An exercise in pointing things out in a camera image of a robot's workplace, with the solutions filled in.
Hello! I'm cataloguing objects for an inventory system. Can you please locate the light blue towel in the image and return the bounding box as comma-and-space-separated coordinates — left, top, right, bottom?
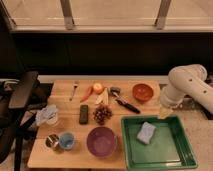
36, 104, 58, 126

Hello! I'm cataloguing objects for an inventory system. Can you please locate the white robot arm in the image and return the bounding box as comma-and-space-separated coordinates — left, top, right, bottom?
159, 64, 213, 119

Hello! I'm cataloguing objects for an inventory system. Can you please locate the red bowl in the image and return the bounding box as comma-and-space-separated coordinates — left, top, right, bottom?
132, 84, 154, 102

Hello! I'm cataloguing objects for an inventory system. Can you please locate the purple bowl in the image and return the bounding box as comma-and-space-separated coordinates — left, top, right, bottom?
86, 126, 117, 158

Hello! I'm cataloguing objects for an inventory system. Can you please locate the blue sponge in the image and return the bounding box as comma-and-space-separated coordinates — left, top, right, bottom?
137, 122, 156, 144

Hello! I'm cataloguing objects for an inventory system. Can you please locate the green tray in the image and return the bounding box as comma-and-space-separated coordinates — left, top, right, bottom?
121, 115, 198, 171

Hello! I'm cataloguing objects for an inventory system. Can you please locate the bunch of grapes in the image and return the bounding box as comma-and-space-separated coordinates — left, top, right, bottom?
93, 105, 112, 125

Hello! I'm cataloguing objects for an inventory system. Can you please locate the wooden board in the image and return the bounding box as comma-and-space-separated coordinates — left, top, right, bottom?
27, 79, 169, 170

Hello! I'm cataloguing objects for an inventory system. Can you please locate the orange carrot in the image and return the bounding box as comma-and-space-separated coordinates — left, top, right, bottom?
80, 86, 93, 103

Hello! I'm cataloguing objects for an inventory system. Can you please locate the black remote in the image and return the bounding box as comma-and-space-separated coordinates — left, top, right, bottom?
79, 105, 89, 124

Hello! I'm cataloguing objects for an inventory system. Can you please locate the silver fork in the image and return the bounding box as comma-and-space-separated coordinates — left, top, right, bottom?
69, 81, 79, 101

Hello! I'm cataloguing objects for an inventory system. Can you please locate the blue cup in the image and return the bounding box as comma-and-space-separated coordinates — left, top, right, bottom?
59, 132, 75, 150

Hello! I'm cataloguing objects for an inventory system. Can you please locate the metal can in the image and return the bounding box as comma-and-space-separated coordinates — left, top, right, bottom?
45, 134, 59, 150

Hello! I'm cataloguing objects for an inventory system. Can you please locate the black chair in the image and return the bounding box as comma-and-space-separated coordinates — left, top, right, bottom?
0, 71, 47, 171

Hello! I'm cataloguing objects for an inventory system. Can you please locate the black handled peeler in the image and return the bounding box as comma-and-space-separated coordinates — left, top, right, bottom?
110, 87, 140, 114

